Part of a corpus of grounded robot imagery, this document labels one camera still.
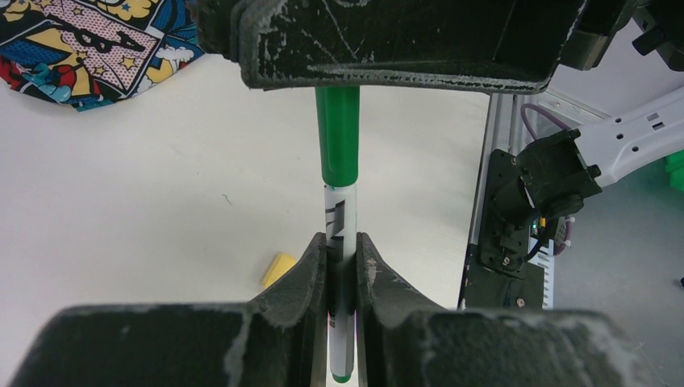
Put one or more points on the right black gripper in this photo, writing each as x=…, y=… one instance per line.
x=641, y=27

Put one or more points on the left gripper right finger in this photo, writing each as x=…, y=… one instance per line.
x=406, y=339

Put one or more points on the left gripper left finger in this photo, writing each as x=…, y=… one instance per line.
x=279, y=338

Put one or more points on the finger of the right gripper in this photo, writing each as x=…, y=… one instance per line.
x=217, y=25
x=507, y=47

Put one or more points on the green grey pen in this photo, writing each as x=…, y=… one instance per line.
x=340, y=277

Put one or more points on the green pen cap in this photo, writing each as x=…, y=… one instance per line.
x=338, y=116

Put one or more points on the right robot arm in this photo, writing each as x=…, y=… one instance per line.
x=558, y=172

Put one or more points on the yellow pen cap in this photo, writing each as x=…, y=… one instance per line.
x=281, y=264

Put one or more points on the comic print pencil pouch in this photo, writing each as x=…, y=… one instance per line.
x=89, y=54

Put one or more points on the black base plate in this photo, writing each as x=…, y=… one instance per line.
x=495, y=274

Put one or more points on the white slotted cable duct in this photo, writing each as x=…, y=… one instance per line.
x=547, y=263

